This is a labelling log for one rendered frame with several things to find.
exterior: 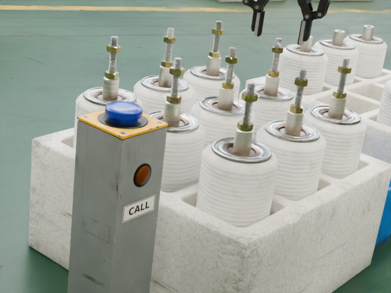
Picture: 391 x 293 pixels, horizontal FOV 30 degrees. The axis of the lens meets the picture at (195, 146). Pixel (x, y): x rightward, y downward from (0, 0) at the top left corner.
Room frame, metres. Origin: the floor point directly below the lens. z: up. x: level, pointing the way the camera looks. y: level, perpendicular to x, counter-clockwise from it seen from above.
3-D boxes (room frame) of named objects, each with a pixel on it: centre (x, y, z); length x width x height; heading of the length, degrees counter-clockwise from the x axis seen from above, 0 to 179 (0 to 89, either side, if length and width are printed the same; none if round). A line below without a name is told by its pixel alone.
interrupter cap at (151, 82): (1.08, 0.06, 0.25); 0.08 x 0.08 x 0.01
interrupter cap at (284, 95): (1.11, -0.11, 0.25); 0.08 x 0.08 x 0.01
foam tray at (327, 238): (1.01, -0.04, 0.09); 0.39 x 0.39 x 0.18; 53
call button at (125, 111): (0.74, 0.08, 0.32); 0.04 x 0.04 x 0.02
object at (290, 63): (1.42, -0.19, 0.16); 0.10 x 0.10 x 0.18
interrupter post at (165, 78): (1.08, 0.06, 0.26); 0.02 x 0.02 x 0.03
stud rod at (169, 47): (1.08, 0.06, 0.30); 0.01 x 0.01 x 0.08
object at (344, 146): (1.03, -0.20, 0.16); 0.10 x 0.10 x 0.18
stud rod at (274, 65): (1.11, -0.11, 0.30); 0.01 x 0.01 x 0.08
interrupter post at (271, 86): (1.11, -0.11, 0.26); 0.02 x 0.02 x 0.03
